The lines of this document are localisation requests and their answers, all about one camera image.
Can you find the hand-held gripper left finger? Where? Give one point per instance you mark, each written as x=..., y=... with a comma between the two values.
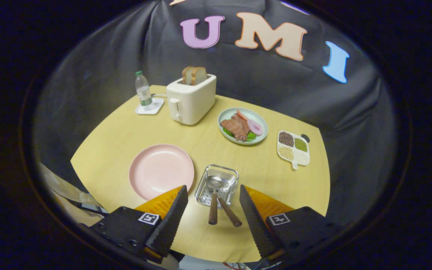
x=169, y=221

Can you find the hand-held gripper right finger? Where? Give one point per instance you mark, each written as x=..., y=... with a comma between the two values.
x=257, y=221

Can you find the pink round plate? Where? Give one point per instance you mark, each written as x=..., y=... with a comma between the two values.
x=161, y=170

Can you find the clear square drain basket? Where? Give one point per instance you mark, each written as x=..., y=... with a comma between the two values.
x=229, y=176

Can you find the pile of pale beans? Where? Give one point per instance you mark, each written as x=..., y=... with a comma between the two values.
x=285, y=153

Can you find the white divided dish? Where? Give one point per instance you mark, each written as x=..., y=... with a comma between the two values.
x=303, y=157

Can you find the green lettuce leaf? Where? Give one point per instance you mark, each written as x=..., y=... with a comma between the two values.
x=252, y=136

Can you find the pile of dark beans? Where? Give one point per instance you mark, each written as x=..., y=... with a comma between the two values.
x=286, y=138

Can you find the pile of green beans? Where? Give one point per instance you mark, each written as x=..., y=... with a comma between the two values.
x=301, y=144

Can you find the pink ham slice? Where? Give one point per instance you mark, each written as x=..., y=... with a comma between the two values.
x=255, y=127

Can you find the brown meat slice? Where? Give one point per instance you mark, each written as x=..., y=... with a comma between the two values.
x=242, y=123
x=234, y=129

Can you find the small black round object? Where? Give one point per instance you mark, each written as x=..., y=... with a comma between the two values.
x=305, y=138

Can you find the pale green oval plate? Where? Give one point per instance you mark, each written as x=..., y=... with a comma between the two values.
x=257, y=116

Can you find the orange carrot slice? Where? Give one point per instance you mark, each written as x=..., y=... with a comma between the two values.
x=242, y=114

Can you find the person's beige clothing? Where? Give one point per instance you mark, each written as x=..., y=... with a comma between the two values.
x=64, y=189

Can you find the white square coaster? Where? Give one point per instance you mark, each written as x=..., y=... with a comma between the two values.
x=156, y=108

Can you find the white toaster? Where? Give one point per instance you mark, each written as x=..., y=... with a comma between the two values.
x=193, y=101

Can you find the clear water bottle green cap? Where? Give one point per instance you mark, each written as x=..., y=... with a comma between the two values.
x=143, y=90

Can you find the bread slice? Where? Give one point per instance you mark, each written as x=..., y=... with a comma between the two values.
x=186, y=75
x=200, y=75

